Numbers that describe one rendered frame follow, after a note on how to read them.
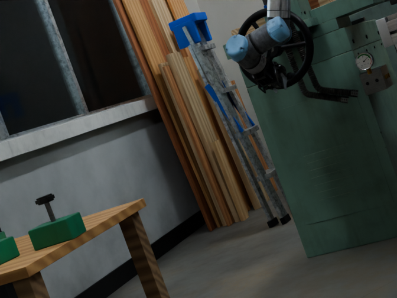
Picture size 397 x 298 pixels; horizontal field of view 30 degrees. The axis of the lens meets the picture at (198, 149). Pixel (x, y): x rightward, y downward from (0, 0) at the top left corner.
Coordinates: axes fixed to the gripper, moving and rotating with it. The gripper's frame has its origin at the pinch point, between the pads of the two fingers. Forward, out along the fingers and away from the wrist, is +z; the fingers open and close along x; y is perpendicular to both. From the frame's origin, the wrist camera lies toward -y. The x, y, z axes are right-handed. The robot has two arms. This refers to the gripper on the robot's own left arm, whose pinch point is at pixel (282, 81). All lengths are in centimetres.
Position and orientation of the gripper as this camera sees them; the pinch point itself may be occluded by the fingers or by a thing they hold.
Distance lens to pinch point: 259.4
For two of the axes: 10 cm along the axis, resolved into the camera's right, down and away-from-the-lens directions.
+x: 8.5, -2.8, -4.5
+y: 0.9, 9.1, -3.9
